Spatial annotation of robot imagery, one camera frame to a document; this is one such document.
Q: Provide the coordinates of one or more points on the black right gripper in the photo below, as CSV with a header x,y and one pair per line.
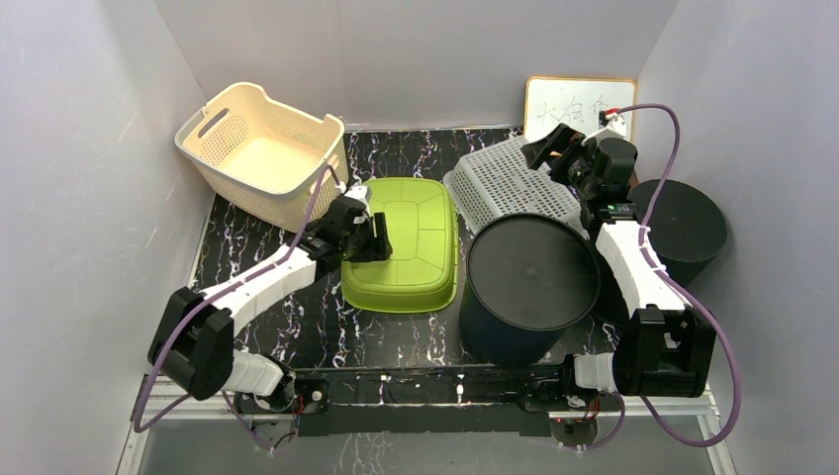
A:
x,y
563,140

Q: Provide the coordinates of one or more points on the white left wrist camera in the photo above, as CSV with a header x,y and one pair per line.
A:
x,y
358,199

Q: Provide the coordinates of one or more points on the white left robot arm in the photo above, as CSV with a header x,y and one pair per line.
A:
x,y
194,342

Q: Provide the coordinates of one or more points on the green plastic basin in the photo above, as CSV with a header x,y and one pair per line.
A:
x,y
421,274

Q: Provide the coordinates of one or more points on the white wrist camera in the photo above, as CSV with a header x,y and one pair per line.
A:
x,y
358,199
613,125

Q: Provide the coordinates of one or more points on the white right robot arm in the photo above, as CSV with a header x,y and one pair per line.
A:
x,y
666,349

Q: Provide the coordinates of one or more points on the small whiteboard wooden frame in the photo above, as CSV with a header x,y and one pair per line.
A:
x,y
575,102

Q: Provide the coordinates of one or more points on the dark blue large bucket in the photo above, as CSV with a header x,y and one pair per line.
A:
x,y
528,278

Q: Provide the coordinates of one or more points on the cream perforated storage basket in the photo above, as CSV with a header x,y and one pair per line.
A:
x,y
273,161

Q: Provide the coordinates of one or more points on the white perforated strainer basket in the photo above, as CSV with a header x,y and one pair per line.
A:
x,y
495,181

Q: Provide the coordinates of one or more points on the black ribbed bucket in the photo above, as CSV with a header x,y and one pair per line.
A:
x,y
688,231

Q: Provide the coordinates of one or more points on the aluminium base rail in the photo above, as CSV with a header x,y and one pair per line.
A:
x,y
204,438

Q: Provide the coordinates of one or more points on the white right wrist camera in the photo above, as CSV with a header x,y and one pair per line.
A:
x,y
613,125

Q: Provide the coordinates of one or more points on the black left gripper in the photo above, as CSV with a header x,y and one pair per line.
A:
x,y
378,245

